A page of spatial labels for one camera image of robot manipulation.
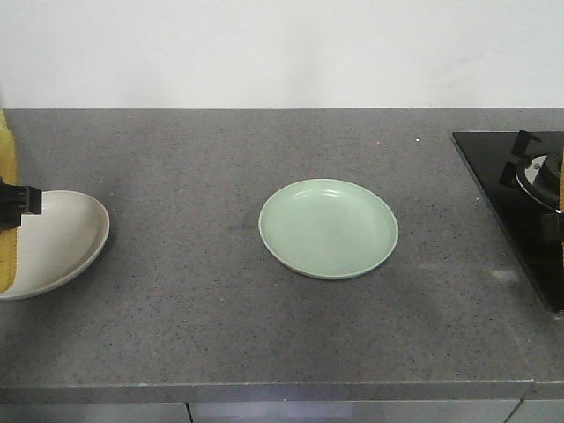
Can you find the pale yellow corn cob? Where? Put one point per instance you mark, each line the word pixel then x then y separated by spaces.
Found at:
pixel 9 174

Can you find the bright yellow corn cob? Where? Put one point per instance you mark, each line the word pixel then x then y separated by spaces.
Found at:
pixel 561 203

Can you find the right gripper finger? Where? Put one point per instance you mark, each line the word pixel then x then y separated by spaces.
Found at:
pixel 552 226

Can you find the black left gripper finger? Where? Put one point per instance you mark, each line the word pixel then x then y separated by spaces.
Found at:
pixel 17 201

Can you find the black glass gas stove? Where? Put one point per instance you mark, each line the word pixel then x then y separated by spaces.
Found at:
pixel 519 172

